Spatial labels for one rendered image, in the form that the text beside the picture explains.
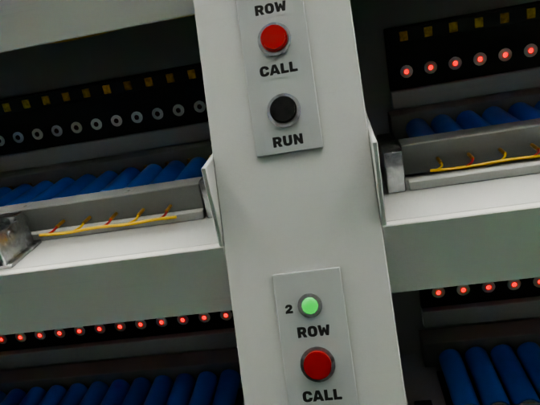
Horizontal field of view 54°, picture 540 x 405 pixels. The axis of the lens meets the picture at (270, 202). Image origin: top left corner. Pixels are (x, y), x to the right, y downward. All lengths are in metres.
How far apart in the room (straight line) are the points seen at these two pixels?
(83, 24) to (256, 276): 0.20
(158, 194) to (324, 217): 0.13
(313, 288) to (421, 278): 0.06
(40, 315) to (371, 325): 0.21
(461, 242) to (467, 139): 0.09
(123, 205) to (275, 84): 0.14
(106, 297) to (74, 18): 0.19
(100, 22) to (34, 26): 0.05
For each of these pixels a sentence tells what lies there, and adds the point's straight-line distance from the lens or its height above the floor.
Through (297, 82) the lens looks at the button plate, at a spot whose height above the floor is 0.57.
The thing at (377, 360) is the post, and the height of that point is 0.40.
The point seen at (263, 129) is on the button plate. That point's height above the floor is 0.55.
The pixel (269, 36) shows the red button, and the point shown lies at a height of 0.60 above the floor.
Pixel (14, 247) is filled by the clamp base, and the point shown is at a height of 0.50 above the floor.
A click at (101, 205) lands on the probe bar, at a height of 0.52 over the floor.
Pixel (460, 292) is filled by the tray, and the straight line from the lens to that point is 0.49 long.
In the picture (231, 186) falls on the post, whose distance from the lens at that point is 0.32.
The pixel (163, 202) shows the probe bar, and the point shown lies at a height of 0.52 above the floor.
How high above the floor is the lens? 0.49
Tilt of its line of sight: 3 degrees up
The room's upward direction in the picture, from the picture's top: 7 degrees counter-clockwise
